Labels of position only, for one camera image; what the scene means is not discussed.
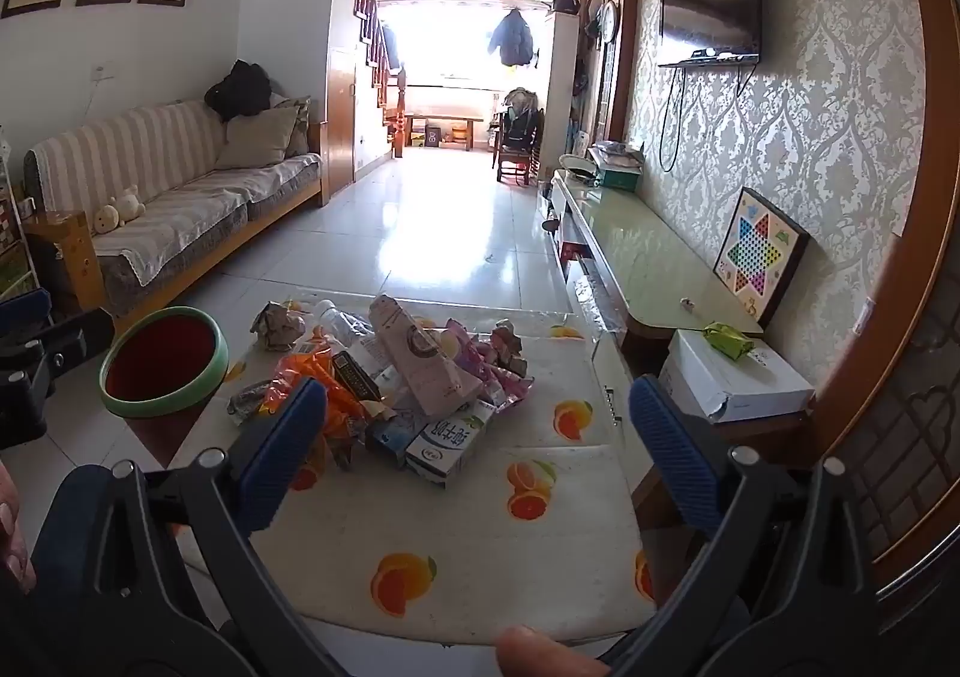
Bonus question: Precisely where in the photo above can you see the black bag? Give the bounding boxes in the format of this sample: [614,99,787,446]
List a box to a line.
[204,58,272,122]

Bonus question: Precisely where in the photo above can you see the red bucket with green rim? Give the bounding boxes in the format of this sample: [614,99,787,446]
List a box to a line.
[100,306,230,468]

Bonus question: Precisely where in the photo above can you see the pink carton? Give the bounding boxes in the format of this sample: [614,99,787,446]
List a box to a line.
[367,294,485,416]

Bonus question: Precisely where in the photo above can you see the stack of papers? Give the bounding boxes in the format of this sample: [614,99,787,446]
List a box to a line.
[589,141,646,172]

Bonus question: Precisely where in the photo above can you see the person's left hand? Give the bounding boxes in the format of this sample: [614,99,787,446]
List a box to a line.
[0,463,37,592]

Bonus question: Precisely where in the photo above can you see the fruit print tablecloth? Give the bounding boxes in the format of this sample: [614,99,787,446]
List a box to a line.
[169,287,657,648]

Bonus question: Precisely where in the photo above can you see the silver wrapper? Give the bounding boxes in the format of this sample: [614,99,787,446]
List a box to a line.
[227,381,282,427]

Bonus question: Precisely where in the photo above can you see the white cardboard box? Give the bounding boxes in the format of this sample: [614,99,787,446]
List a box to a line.
[658,328,816,423]

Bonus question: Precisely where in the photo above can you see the black television cable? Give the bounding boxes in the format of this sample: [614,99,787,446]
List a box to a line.
[657,66,685,172]

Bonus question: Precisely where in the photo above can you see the wooden glass door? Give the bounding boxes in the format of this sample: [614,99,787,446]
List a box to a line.
[814,0,960,618]

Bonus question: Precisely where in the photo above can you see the brown wrapper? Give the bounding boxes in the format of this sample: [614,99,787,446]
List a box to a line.
[491,319,530,378]

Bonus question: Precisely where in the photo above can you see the person's right hand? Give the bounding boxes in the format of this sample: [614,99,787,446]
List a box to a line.
[499,628,612,677]

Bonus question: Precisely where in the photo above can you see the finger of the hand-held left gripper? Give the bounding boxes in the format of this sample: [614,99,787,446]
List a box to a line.
[0,287,53,344]
[0,308,115,386]

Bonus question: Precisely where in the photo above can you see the wooden chair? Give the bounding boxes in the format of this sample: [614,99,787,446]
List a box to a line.
[493,88,545,187]

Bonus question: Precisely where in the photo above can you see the wooden stair cabinet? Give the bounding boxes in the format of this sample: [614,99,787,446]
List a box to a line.
[328,43,357,183]

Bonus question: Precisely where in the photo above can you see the small dark box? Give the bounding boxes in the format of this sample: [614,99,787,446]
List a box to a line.
[330,349,383,402]

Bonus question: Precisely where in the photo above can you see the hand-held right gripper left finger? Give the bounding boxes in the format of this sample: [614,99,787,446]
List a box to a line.
[86,374,331,677]

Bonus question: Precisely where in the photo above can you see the blue white box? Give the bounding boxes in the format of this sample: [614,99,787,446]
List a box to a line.
[365,411,428,472]

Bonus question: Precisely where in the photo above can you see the long television cabinet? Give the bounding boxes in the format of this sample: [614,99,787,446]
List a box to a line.
[544,163,766,378]

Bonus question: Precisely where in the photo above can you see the green box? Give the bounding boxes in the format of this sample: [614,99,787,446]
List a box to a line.
[596,163,644,194]

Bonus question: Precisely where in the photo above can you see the wooden staircase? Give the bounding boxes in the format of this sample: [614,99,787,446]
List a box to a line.
[334,0,412,160]

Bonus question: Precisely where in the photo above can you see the colourful star checkers board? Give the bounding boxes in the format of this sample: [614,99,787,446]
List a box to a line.
[712,186,811,329]

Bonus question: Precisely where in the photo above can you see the wooden sofa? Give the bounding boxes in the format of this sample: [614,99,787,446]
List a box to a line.
[22,96,331,318]

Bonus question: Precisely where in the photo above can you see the orange snack packet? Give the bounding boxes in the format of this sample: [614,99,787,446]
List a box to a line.
[259,339,376,423]

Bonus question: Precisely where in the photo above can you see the pink snack wrapper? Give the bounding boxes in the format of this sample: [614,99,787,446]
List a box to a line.
[446,321,535,416]

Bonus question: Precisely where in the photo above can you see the person's dark blue trousers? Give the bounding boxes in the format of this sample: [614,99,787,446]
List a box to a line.
[26,463,113,618]

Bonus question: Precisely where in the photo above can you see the striped beige sofa cover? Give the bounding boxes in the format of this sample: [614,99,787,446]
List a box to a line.
[22,98,323,288]

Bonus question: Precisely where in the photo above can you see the white milk carton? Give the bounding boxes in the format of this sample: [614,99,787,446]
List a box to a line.
[405,399,496,491]

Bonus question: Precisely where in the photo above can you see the wooden bench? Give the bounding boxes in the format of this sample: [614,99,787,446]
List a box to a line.
[409,115,481,152]

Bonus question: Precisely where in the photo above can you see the beige pillow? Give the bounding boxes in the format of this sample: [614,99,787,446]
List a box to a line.
[215,106,301,170]

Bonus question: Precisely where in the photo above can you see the clear plastic bottle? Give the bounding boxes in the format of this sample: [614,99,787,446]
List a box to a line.
[311,300,376,348]

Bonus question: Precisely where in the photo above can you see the hanging dark jacket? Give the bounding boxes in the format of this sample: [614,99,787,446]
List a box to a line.
[489,8,535,67]

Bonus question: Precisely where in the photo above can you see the green packet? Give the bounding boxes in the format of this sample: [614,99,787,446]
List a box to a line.
[701,321,757,357]

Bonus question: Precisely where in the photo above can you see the white round scale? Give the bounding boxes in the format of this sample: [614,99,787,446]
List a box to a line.
[559,154,601,187]

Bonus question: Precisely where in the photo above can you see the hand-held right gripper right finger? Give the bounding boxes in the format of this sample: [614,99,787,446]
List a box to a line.
[628,374,878,677]

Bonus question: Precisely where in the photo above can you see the patterned pillow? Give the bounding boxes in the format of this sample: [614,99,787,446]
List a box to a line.
[274,94,312,157]

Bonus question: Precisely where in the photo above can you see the paper wrapper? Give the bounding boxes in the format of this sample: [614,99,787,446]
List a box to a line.
[251,300,305,352]

